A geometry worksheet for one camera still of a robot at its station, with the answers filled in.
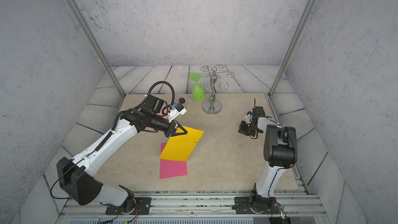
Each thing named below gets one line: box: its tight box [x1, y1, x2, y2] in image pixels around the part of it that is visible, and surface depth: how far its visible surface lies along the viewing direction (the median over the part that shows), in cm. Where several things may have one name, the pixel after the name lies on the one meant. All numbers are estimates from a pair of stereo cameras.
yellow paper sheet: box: [158, 125, 205, 162], surface depth 72 cm
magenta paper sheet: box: [159, 142, 188, 179], surface depth 86 cm
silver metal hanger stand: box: [196, 64, 235, 116], surface depth 107 cm
